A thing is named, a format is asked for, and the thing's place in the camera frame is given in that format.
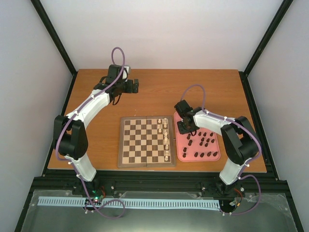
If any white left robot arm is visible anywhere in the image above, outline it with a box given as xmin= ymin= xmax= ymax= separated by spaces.
xmin=52 ymin=64 xmax=139 ymax=195

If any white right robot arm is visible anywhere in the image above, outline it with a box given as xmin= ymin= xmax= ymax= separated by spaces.
xmin=174 ymin=84 xmax=262 ymax=186

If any pink plastic tray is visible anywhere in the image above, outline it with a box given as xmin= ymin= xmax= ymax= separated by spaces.
xmin=173 ymin=112 xmax=221 ymax=162

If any wooden chessboard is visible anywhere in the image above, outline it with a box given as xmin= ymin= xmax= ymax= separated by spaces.
xmin=118 ymin=116 xmax=176 ymax=168

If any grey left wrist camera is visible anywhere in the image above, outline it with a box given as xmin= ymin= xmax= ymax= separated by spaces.
xmin=122 ymin=65 xmax=131 ymax=81

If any black aluminium frame rail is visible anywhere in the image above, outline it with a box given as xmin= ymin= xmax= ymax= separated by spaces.
xmin=30 ymin=170 xmax=290 ymax=195

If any left black frame post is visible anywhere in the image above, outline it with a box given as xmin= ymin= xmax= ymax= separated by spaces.
xmin=30 ymin=0 xmax=79 ymax=77

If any black frame post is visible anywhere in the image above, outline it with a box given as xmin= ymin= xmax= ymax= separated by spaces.
xmin=242 ymin=0 xmax=295 ymax=75
xmin=30 ymin=0 xmax=79 ymax=77

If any light blue cable duct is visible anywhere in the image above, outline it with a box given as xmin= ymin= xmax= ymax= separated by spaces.
xmin=37 ymin=196 xmax=220 ymax=211

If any right black frame post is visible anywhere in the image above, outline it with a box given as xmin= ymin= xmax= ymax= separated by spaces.
xmin=242 ymin=0 xmax=295 ymax=75

